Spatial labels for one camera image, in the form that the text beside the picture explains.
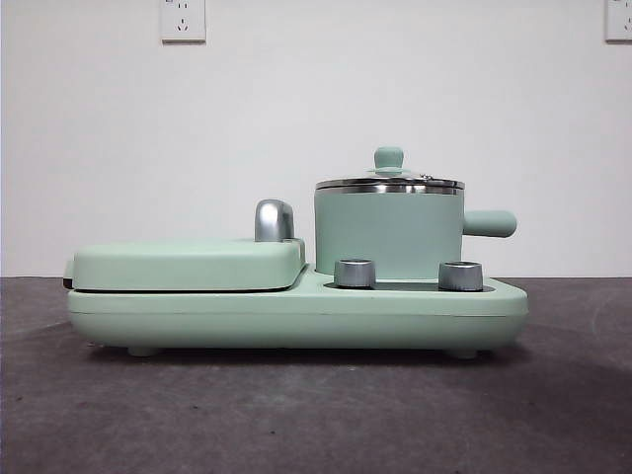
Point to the glass pot lid green knob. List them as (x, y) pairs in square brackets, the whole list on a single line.
[(388, 158)]

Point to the white wall power outlet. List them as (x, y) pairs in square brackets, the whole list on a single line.
[(181, 20), (619, 20)]

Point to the silver control knob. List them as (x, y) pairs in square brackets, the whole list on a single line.
[(354, 273), (460, 275)]

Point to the mint green breakfast machine base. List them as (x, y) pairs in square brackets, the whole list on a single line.
[(296, 316)]

